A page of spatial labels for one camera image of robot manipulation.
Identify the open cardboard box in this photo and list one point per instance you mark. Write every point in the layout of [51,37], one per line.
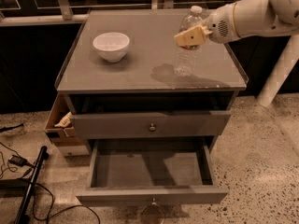
[60,131]

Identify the grey drawer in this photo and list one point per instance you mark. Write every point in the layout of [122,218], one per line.
[131,172]
[136,125]

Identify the black pole on floor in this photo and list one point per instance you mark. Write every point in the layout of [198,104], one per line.
[21,217]

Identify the grey middle drawer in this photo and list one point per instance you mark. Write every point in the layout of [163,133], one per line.
[131,172]

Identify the round metal top knob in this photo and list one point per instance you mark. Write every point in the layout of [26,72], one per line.
[152,127]

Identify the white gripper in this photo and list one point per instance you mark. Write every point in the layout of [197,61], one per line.
[220,24]

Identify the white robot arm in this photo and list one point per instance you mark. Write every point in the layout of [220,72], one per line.
[241,19]

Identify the white ceramic bowl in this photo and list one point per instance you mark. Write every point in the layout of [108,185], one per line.
[112,46]

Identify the black power adapter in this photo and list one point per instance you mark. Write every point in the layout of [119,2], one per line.
[17,160]

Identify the grey drawer cabinet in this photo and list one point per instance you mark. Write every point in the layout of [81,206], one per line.
[144,79]

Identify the grey top drawer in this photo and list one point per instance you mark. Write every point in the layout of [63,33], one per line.
[136,125]

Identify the clear plastic water bottle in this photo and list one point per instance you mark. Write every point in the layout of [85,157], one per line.
[187,56]

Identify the white diagonal post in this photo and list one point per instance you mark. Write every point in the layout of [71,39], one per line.
[286,62]

